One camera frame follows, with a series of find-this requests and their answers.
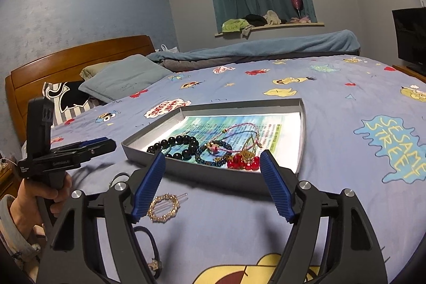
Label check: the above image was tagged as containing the silver wire bangle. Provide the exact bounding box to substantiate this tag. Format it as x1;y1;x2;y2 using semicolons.
108;172;130;188

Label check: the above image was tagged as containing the gold pearl hair clip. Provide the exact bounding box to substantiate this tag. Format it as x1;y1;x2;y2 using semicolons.
147;193;188;223

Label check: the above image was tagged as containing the black hair tie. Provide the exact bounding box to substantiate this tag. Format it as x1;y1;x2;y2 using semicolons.
133;225;164;275

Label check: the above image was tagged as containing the pink string bracelet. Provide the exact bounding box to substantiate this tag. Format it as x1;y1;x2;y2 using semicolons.
222;122;264;151

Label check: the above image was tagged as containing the left forearm plaid sleeve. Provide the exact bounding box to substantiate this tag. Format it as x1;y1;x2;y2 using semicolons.
1;195;43;283

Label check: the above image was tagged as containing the left hand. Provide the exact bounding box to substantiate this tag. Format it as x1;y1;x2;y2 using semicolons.
9;173;72;238

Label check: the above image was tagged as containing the black white striped pillow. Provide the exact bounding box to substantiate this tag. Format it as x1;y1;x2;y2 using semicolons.
42;81;100;127

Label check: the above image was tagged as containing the grey blue pillow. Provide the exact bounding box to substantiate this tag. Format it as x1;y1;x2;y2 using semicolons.
79;54;172;103

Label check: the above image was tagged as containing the olive pillow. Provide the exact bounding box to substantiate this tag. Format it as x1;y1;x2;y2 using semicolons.
79;61;114;81

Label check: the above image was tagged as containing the wooden headboard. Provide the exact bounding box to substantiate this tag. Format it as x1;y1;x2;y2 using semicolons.
5;35;154;144

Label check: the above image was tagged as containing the grey shallow cardboard box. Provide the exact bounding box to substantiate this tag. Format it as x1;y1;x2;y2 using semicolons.
122;99;306;195

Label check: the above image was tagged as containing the printed paper sheet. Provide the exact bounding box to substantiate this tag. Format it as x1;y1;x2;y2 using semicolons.
134;112;302;172

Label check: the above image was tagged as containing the green cloth on sill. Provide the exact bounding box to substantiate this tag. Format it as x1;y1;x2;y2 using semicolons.
222;19;250;33

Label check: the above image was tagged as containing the wooden window sill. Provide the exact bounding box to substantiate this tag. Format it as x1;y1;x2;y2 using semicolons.
214;22;325;38

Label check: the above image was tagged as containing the black cloth on sill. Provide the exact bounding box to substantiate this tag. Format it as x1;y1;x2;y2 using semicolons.
244;14;268;27

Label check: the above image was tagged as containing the beige cloth on sill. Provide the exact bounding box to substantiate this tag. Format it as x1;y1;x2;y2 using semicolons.
264;10;282;26

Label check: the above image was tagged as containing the rolled blue blanket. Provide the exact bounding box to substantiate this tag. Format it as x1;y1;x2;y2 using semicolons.
147;30;360;72

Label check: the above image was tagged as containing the pink cloth on sill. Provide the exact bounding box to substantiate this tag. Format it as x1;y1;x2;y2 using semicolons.
289;16;311;24

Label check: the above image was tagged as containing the black television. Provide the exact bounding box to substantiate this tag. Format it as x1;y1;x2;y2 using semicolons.
392;7;426;76

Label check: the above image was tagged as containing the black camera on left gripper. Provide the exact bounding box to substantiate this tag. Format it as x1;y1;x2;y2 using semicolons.
27;97;54;159

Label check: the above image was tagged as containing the large black bead bracelet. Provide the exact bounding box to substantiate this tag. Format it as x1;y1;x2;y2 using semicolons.
146;134;200;161

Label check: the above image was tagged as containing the dark blue bead bracelet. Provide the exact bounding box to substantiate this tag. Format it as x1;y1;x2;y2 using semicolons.
194;140;234;167

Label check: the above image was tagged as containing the red bead bracelet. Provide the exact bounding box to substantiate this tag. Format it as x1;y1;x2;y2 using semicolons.
227;150;261;171

